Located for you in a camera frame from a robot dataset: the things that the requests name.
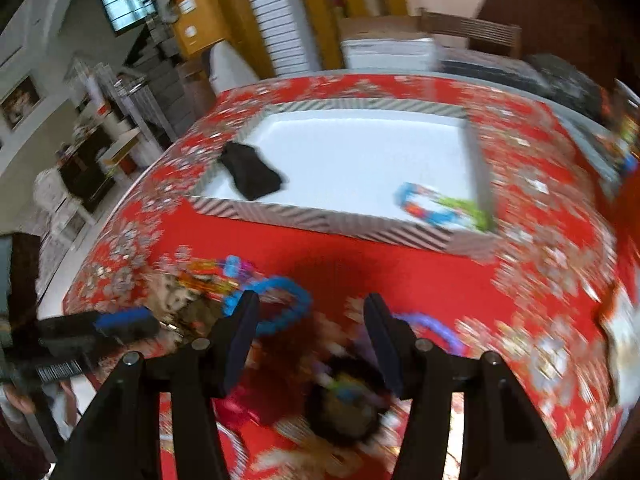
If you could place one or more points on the small white desk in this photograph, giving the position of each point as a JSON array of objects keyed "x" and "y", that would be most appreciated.
[{"x": 118, "y": 160}]

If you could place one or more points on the red floral tablecloth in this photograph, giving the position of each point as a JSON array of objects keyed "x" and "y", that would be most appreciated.
[{"x": 535, "y": 299}]

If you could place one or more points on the round dark wooden tabletop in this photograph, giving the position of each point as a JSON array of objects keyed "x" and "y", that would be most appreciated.
[{"x": 578, "y": 31}]

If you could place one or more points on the black hair scrunchie cloth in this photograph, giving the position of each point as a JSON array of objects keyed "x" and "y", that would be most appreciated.
[{"x": 251, "y": 176}]

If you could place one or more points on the white cardboard box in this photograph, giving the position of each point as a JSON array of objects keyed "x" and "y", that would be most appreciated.
[{"x": 391, "y": 53}]

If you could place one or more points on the pile of colourful jewelry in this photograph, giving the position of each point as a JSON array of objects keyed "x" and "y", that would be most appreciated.
[{"x": 188, "y": 300}]

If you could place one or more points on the white ornate chair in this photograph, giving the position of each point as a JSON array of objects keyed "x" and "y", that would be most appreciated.
[{"x": 51, "y": 195}]

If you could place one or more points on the wooden slat chair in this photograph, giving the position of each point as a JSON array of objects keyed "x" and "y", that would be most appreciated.
[{"x": 502, "y": 35}]

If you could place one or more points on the black plastic bag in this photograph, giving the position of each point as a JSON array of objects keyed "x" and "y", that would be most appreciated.
[{"x": 570, "y": 87}]

